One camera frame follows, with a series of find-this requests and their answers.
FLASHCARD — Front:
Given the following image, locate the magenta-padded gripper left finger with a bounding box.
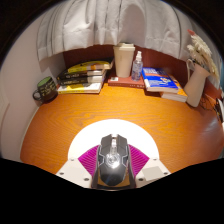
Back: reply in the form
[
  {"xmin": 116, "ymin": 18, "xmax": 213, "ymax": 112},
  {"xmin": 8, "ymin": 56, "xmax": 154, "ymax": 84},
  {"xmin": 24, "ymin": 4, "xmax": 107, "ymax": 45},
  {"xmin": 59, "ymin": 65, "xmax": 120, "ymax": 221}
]
[{"xmin": 55, "ymin": 144, "xmax": 101, "ymax": 190}]

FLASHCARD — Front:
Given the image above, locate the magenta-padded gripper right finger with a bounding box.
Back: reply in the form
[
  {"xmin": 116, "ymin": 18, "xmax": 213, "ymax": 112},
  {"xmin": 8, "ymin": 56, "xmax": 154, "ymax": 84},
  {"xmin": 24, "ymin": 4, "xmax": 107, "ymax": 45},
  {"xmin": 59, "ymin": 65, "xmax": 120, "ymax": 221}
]
[{"xmin": 127, "ymin": 144, "xmax": 172, "ymax": 190}]

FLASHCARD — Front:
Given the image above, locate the dark grey computer mouse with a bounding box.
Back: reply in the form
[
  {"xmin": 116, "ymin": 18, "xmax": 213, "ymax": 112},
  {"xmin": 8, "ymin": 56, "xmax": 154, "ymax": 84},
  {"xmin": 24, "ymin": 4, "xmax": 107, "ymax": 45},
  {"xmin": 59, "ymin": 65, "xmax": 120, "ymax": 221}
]
[{"xmin": 96, "ymin": 133, "xmax": 130, "ymax": 188}]

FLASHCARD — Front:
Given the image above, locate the white yellow black mouse pad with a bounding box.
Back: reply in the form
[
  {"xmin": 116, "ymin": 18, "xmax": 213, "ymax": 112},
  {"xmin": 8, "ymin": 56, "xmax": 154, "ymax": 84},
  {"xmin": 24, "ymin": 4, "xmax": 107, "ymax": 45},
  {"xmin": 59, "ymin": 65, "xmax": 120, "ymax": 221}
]
[{"xmin": 67, "ymin": 118, "xmax": 160, "ymax": 162}]

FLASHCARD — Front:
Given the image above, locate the orange-covered book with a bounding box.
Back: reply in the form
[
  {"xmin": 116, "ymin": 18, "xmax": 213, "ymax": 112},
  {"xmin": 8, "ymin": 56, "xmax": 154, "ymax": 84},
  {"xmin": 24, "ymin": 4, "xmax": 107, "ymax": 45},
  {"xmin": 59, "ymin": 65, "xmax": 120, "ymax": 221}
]
[{"xmin": 159, "ymin": 74, "xmax": 189, "ymax": 103}]

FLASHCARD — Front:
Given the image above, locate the yellow and white book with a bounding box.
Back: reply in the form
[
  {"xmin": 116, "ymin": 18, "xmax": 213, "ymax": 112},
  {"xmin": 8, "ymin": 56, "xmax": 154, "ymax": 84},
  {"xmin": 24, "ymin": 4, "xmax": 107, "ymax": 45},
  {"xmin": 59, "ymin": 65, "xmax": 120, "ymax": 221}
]
[{"xmin": 57, "ymin": 81, "xmax": 104, "ymax": 95}]

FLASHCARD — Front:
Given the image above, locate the dark mug with green inside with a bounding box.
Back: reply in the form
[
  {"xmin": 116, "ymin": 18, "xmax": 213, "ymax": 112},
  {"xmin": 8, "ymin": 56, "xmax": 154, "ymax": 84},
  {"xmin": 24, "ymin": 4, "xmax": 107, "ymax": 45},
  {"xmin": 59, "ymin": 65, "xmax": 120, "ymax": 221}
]
[{"xmin": 32, "ymin": 76, "xmax": 59, "ymax": 103}]

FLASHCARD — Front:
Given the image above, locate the dark book with yellow lettering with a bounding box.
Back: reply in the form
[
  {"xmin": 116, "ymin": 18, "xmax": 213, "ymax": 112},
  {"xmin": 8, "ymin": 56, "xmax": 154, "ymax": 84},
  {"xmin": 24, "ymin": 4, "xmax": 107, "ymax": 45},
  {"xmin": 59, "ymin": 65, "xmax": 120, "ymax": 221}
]
[{"xmin": 58, "ymin": 74, "xmax": 107, "ymax": 87}]

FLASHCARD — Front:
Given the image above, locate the blue book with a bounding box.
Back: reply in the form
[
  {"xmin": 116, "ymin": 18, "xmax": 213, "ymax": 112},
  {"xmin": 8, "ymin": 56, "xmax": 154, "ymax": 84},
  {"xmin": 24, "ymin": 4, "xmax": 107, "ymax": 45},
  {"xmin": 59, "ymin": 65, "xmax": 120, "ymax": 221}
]
[{"xmin": 141, "ymin": 67, "xmax": 180, "ymax": 94}]

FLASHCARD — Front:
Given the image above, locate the white jug vase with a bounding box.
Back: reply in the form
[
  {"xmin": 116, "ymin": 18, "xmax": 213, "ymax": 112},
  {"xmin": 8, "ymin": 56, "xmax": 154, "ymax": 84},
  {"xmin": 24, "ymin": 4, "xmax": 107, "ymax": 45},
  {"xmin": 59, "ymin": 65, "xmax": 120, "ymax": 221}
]
[{"xmin": 183, "ymin": 58, "xmax": 211, "ymax": 108}]

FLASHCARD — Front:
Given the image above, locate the red book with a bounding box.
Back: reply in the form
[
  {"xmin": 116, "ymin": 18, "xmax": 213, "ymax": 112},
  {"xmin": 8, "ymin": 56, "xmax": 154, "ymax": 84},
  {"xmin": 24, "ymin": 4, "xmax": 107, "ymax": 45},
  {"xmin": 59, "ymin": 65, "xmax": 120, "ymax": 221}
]
[{"xmin": 107, "ymin": 75, "xmax": 147, "ymax": 89}]

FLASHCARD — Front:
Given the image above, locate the thin dark book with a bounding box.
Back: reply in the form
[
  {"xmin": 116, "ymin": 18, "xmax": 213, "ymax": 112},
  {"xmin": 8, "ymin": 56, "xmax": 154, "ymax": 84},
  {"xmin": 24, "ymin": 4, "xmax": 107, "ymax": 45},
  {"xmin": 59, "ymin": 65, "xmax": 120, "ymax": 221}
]
[{"xmin": 57, "ymin": 68, "xmax": 108, "ymax": 80}]

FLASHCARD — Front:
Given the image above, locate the clear spray bottle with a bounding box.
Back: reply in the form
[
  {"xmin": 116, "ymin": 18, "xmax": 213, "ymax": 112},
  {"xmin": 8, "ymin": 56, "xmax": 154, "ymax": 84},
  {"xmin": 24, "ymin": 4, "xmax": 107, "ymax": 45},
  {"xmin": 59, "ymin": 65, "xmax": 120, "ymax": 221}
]
[{"xmin": 131, "ymin": 50, "xmax": 144, "ymax": 82}]

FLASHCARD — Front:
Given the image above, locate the yellow and black book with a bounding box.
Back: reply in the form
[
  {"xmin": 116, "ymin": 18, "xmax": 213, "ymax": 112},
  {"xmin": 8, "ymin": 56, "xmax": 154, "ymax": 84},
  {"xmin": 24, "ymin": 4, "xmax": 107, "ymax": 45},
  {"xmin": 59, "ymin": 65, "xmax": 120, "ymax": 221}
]
[{"xmin": 66, "ymin": 59, "xmax": 115, "ymax": 74}]

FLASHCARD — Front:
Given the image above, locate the white flower bunch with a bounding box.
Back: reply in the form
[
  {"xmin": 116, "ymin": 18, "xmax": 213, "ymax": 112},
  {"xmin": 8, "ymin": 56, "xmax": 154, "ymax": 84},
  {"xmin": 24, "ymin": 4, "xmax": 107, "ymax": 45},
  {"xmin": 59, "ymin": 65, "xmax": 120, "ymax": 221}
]
[{"xmin": 186, "ymin": 29, "xmax": 220, "ymax": 79}]

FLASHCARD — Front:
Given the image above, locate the white curtain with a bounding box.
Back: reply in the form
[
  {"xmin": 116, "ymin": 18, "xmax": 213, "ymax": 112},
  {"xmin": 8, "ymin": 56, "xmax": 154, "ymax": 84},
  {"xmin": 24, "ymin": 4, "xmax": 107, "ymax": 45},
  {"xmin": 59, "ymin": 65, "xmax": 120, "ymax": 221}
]
[{"xmin": 36, "ymin": 0, "xmax": 201, "ymax": 62}]

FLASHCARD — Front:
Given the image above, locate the thin black cable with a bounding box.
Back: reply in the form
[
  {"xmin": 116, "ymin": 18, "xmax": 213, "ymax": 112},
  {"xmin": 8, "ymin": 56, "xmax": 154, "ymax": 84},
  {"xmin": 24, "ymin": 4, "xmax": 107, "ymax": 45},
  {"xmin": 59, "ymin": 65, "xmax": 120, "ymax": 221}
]
[{"xmin": 200, "ymin": 94, "xmax": 224, "ymax": 116}]

